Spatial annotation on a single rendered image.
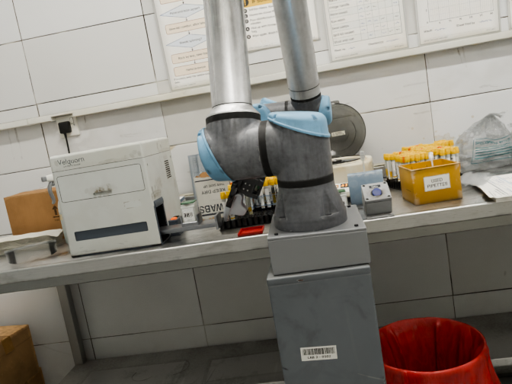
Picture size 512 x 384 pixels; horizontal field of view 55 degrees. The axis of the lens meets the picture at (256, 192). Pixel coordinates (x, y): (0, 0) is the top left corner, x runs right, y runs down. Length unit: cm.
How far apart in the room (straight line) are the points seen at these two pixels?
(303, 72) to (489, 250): 125
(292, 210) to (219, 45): 37
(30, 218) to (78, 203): 51
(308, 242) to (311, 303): 12
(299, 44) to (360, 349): 66
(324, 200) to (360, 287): 18
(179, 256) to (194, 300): 80
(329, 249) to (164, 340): 142
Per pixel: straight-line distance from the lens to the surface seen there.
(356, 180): 146
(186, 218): 141
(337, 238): 95
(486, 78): 207
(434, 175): 142
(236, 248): 134
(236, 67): 103
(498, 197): 137
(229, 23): 106
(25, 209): 198
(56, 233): 185
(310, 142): 95
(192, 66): 201
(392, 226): 133
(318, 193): 96
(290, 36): 114
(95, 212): 147
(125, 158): 142
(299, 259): 96
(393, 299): 213
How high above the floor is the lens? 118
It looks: 8 degrees down
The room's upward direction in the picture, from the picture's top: 10 degrees counter-clockwise
